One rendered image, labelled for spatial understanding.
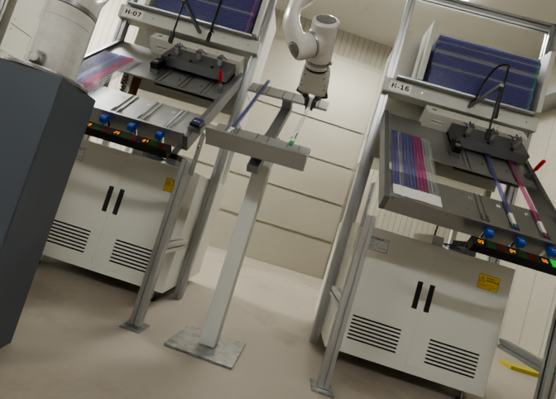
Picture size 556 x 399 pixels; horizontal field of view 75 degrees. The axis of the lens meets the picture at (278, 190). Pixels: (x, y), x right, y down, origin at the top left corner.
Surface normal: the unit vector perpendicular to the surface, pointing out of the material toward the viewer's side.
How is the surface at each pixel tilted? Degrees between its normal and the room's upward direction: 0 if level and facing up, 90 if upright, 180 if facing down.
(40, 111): 90
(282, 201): 90
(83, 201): 90
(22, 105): 90
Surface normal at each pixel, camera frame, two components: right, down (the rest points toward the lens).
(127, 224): -0.04, -0.09
